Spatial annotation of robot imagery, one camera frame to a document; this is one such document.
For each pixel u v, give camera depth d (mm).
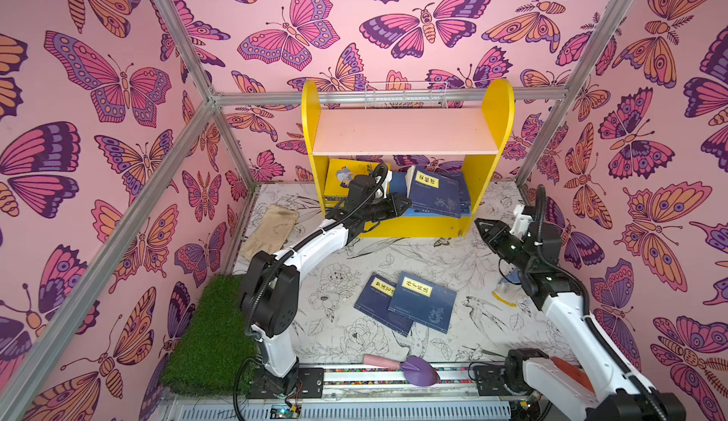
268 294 472
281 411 722
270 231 1051
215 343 785
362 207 676
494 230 687
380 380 749
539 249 565
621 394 395
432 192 876
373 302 878
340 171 945
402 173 901
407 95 922
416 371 748
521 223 694
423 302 859
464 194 939
